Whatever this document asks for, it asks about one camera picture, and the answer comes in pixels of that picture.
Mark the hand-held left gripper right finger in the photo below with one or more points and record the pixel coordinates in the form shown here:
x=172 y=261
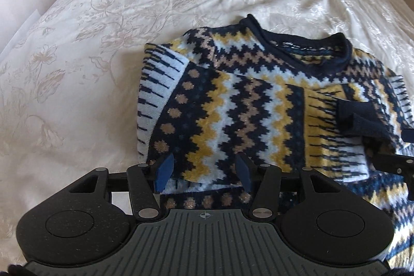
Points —
x=243 y=171

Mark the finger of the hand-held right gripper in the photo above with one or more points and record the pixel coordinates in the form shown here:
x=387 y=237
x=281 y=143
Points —
x=393 y=163
x=409 y=134

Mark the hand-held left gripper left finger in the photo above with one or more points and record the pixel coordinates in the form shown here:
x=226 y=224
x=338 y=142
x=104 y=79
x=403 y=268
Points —
x=162 y=173

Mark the navy yellow patterned knit sweater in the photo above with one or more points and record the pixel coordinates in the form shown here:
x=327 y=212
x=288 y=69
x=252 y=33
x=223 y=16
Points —
x=252 y=95

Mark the cream floral bedspread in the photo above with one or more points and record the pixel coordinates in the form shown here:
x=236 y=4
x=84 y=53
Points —
x=135 y=20

